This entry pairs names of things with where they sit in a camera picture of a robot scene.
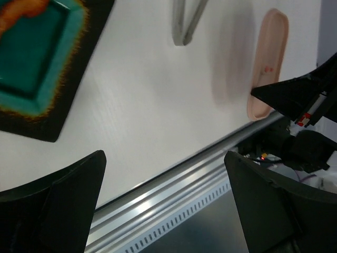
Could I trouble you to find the black teal square plate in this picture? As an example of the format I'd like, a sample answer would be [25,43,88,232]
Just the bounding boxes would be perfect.
[1,1,114,142]

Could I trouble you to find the white slotted cable duct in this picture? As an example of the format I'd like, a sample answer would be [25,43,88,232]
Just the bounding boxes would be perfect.
[115,179,231,253]

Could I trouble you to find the metal food tongs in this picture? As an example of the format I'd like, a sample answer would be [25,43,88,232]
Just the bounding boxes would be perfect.
[171,0,208,46]

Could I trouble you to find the orange fried chicken piece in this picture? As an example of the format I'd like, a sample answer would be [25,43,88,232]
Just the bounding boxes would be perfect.
[1,0,49,35]

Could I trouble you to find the aluminium mounting rail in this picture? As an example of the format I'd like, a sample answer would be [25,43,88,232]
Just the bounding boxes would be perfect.
[85,112,281,252]

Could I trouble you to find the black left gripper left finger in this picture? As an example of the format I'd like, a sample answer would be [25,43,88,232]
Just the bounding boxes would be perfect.
[1,150,106,252]

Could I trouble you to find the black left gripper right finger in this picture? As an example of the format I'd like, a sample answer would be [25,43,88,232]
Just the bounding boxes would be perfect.
[224,151,336,252]

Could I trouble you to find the pink lunch box lid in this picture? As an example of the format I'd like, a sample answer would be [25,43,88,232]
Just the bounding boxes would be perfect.
[246,8,290,121]

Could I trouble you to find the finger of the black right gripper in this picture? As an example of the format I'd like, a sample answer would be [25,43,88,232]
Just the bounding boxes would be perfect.
[251,54,336,127]

